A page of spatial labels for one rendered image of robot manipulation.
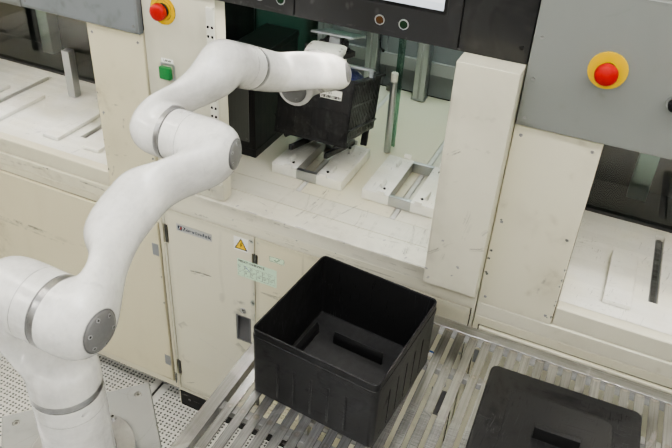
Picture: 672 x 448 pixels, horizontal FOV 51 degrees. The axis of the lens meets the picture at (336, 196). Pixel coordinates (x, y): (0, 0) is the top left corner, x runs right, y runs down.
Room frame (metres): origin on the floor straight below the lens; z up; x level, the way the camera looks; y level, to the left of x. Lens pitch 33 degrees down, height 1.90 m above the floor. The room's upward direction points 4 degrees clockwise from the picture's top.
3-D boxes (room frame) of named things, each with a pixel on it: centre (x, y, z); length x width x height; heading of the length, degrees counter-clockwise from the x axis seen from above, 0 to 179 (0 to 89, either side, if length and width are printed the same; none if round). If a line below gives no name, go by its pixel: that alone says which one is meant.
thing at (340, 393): (1.04, -0.04, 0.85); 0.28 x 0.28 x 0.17; 62
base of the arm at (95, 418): (0.81, 0.44, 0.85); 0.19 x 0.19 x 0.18
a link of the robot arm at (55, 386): (0.82, 0.47, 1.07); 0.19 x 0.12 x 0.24; 65
